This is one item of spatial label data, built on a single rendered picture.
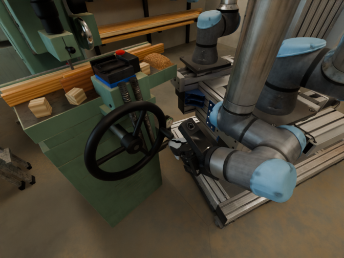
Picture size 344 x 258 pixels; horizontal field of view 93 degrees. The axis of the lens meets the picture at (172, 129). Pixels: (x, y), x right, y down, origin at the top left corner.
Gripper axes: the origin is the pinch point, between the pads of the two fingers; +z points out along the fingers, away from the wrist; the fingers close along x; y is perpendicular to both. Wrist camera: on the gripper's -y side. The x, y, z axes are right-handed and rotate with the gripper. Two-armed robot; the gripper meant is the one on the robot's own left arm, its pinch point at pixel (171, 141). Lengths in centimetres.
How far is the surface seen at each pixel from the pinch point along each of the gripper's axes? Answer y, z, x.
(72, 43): -39.5, 17.7, -11.9
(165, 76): -19.8, 17.7, 18.0
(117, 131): -9.2, 8.4, -13.0
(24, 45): -48, 39, -24
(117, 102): -18.2, 5.6, -9.7
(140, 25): -96, 200, 124
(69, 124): -16.5, 16.3, -24.3
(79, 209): 46, 81, -46
